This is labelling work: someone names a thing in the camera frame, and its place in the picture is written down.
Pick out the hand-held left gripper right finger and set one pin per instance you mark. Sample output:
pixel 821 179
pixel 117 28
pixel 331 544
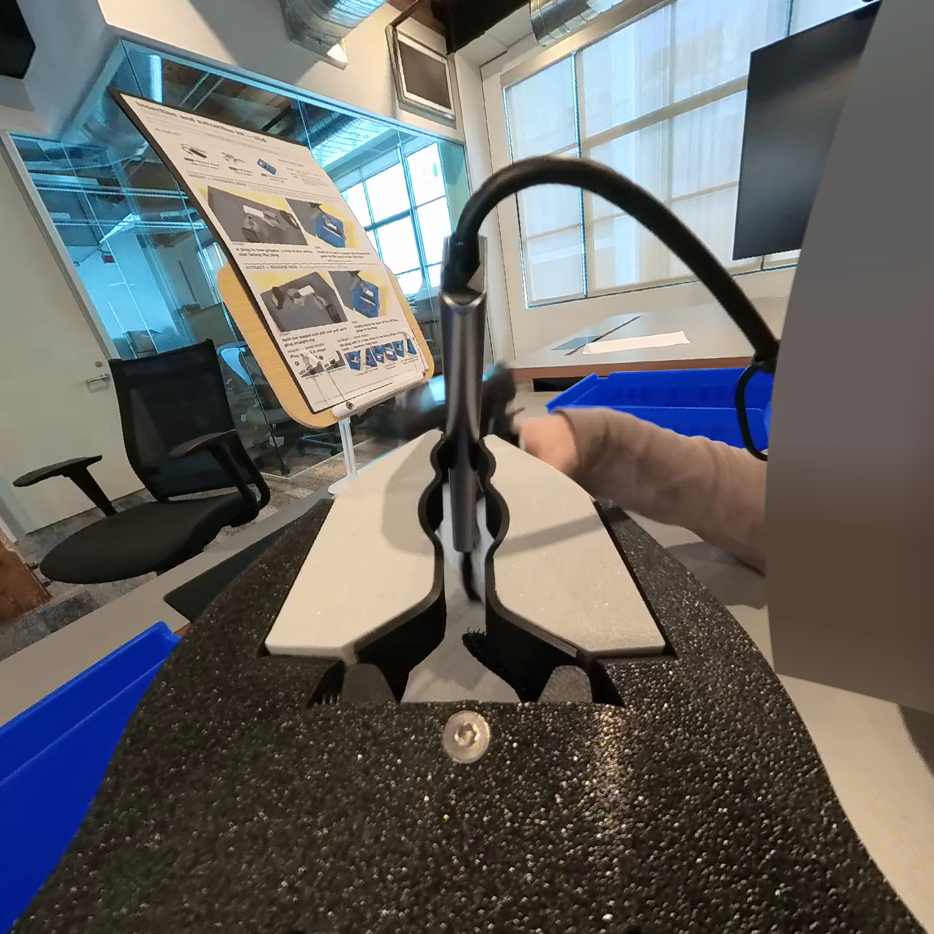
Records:
pixel 569 562

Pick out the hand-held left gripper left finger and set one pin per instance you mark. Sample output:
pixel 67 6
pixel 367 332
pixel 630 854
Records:
pixel 357 554

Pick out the person's right forearm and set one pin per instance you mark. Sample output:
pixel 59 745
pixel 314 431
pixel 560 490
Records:
pixel 657 474

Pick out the white board stand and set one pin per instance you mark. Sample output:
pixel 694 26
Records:
pixel 349 452

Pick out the black table mat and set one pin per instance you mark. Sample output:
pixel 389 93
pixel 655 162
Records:
pixel 219 576

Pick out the blue plastic bin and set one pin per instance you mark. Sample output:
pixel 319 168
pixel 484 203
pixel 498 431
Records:
pixel 657 398
pixel 51 759

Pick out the wooden display board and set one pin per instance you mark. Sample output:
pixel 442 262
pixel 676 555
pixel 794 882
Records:
pixel 241 328

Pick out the black office chair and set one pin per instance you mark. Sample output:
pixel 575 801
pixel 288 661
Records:
pixel 175 452

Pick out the white paper sheet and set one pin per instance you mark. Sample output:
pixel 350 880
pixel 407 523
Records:
pixel 635 343

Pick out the printed instruction sheet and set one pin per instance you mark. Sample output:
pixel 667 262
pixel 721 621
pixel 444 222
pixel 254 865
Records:
pixel 270 233

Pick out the long conference table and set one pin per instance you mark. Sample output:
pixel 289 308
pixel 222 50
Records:
pixel 715 321

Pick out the large paned window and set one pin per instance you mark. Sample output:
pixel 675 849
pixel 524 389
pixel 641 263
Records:
pixel 642 182

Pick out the white door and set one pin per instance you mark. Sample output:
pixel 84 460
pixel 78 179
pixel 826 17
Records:
pixel 51 350

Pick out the wall air vent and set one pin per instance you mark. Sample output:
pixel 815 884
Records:
pixel 427 73

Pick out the silver ceiling duct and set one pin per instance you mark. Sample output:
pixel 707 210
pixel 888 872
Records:
pixel 584 20

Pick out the black wall monitor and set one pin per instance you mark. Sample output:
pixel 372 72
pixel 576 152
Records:
pixel 795 146

